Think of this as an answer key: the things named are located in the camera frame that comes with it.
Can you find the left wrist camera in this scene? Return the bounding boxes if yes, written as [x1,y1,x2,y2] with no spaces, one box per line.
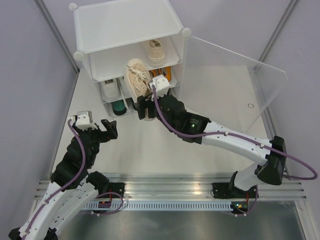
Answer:
[67,110,98,131]

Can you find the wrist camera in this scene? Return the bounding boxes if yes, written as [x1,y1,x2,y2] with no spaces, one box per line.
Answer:
[67,110,98,131]
[148,74,170,98]

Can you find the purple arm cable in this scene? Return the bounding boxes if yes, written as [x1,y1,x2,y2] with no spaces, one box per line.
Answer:
[152,86,320,217]
[21,119,87,238]

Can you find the orange canvas sneaker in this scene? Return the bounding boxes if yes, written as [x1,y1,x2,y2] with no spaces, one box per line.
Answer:
[159,66,172,83]
[149,69,161,79]

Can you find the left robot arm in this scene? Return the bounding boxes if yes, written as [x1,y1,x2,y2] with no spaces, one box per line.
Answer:
[8,117,118,240]

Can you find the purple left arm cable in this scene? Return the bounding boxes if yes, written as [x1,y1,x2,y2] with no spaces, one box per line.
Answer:
[21,119,87,238]

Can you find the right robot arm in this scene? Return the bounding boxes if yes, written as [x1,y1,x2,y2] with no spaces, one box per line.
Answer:
[134,95,286,198]

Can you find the beige sneaker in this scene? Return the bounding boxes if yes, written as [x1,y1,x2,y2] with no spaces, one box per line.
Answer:
[124,58,156,121]
[145,38,166,68]

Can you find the white plastic shoe cabinet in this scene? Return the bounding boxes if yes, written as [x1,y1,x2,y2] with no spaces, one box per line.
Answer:
[69,0,191,116]

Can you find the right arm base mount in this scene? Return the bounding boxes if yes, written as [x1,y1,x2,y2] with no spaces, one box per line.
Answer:
[210,182,257,200]

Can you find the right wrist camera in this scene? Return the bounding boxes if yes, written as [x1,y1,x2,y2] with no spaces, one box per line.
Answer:
[148,74,170,98]

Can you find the white sneaker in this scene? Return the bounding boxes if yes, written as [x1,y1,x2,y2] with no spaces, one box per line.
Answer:
[118,76,131,112]
[100,78,120,100]

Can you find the aluminium frame rail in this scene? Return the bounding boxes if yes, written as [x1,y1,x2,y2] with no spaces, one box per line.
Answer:
[109,176,307,201]

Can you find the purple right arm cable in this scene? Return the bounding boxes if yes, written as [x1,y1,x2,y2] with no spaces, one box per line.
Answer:
[152,86,320,217]

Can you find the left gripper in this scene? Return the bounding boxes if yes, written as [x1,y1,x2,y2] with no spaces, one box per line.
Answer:
[73,118,118,166]

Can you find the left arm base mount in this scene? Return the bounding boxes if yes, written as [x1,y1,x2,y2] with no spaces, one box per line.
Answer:
[97,182,126,200]

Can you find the translucent cabinet door panel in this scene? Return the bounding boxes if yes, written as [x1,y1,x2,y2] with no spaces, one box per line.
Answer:
[178,37,288,133]

